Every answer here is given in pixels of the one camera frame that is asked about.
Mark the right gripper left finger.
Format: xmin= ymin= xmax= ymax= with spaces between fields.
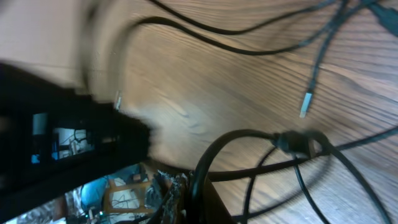
xmin=147 ymin=170 xmax=189 ymax=224

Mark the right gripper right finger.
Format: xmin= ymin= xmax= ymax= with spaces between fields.
xmin=203 ymin=179 xmax=236 ymax=224

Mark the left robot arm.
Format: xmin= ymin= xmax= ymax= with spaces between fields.
xmin=1 ymin=63 xmax=150 ymax=222

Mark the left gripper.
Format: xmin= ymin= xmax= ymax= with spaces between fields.
xmin=1 ymin=65 xmax=151 ymax=212

